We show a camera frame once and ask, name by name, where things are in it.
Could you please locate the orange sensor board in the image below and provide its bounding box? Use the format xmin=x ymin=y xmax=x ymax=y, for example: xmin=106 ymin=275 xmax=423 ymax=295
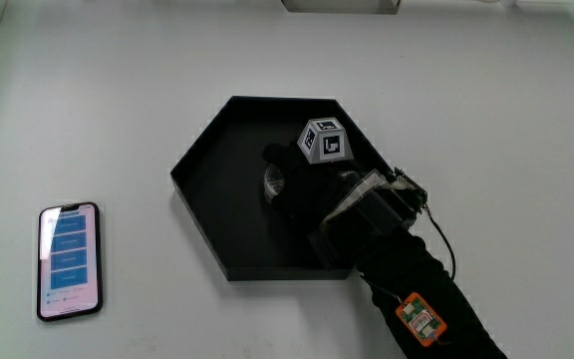
xmin=395 ymin=291 xmax=449 ymax=348

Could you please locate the thin black cable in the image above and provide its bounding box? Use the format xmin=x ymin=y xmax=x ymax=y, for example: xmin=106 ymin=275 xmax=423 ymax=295
xmin=420 ymin=202 xmax=457 ymax=281

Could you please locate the black smartphone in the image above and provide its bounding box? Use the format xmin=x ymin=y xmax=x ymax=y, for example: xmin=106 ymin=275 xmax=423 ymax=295
xmin=36 ymin=200 xmax=105 ymax=323

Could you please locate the person's right hand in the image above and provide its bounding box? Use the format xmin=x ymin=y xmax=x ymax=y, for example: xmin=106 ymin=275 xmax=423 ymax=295
xmin=261 ymin=117 xmax=431 ymax=271

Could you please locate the black hexagonal plate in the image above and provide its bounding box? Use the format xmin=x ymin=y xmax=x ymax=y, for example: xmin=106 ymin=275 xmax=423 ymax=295
xmin=169 ymin=95 xmax=399 ymax=282

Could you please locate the grey box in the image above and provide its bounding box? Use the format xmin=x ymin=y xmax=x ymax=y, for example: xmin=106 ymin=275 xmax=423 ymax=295
xmin=280 ymin=0 xmax=402 ymax=16

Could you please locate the person's right forearm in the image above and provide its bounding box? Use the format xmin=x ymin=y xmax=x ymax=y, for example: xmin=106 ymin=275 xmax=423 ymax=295
xmin=355 ymin=226 xmax=510 ymax=359

